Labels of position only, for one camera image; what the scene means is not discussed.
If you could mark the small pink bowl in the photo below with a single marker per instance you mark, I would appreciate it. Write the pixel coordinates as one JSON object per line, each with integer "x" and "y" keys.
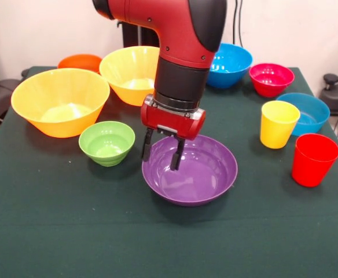
{"x": 270, "y": 78}

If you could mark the yellow cup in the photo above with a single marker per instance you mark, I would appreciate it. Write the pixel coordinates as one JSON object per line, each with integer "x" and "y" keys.
{"x": 276, "y": 133}

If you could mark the dark green tablecloth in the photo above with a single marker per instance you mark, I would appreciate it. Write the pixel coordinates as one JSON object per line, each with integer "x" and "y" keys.
{"x": 157, "y": 231}

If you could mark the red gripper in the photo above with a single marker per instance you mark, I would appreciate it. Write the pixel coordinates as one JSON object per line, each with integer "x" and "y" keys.
{"x": 169, "y": 120}

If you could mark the purple bowl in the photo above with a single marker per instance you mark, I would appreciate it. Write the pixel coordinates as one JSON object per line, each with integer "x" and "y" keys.
{"x": 198, "y": 179}

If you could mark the deep blue bowl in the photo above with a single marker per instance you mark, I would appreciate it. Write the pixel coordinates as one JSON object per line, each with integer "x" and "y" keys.
{"x": 232, "y": 66}

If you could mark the shallow blue bowl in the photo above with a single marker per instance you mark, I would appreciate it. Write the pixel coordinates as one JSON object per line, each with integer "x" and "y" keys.
{"x": 313, "y": 113}

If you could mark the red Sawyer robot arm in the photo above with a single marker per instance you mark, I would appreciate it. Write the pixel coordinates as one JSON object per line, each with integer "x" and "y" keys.
{"x": 180, "y": 34}

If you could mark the small green bowl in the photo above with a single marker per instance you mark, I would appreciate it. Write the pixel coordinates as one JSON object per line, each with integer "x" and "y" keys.
{"x": 106, "y": 139}

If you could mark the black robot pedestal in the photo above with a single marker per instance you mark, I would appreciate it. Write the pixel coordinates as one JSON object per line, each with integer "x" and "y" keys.
{"x": 134, "y": 37}

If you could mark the small orange bowl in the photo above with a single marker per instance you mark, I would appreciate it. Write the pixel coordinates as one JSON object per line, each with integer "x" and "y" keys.
{"x": 79, "y": 61}

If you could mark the red cup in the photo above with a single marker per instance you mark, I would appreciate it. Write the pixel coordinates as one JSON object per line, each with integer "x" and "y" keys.
{"x": 310, "y": 168}

